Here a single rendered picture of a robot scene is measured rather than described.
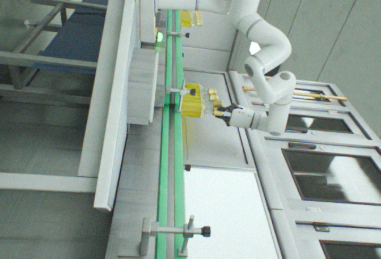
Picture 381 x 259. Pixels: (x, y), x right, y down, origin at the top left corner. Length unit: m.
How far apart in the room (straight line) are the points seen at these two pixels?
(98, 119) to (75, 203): 0.41
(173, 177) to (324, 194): 0.74
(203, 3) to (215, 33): 6.46
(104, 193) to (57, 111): 0.88
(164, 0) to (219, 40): 6.58
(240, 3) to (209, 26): 6.48
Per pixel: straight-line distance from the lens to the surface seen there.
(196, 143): 1.44
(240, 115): 1.43
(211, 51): 7.86
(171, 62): 1.51
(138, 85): 1.02
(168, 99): 1.36
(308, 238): 1.33
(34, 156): 1.42
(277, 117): 1.29
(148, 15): 1.15
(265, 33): 1.12
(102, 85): 0.97
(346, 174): 1.70
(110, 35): 1.06
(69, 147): 1.43
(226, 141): 1.49
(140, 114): 1.09
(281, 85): 1.15
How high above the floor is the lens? 0.84
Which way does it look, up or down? 7 degrees up
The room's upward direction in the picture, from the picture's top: 95 degrees clockwise
